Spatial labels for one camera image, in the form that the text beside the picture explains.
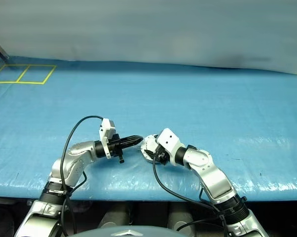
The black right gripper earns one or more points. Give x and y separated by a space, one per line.
161 156

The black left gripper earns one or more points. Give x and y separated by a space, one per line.
115 145

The round silver motor lid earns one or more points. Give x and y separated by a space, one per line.
149 143

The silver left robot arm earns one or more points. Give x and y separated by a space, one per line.
74 158

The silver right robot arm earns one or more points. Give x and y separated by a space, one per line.
212 175

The dark rounded grey cylinder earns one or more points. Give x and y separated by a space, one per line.
115 216
180 217

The grey robot torso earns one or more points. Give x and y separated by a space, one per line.
131 232

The blue table cover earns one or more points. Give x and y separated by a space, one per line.
225 111

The yellow tape double square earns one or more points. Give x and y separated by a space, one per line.
20 82

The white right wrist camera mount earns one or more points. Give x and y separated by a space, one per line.
169 143

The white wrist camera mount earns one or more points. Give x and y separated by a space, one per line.
106 128
169 143

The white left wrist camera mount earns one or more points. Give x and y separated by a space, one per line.
106 128

